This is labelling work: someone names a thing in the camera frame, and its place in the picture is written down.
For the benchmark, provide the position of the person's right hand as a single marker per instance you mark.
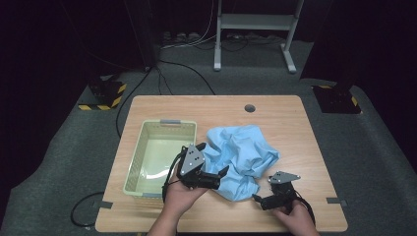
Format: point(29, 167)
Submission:
point(296, 218)

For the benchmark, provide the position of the white metal stand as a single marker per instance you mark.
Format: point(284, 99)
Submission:
point(255, 21)

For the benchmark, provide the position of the grey tape strip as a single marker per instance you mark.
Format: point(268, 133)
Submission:
point(105, 205)
point(336, 201)

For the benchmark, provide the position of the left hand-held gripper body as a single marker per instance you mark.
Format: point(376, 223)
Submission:
point(191, 160)

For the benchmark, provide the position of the person's left hand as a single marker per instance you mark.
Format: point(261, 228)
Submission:
point(178, 198)

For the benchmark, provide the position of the pale green plastic basket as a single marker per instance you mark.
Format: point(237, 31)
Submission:
point(157, 150)

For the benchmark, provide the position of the black yellow striped stand base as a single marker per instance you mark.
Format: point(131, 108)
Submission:
point(105, 93)
point(336, 100)

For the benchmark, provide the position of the light blue cloth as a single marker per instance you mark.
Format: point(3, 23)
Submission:
point(242, 154)

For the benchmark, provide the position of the power strip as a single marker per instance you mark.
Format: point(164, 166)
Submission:
point(180, 36)

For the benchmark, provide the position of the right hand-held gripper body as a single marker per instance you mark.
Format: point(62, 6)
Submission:
point(282, 195)

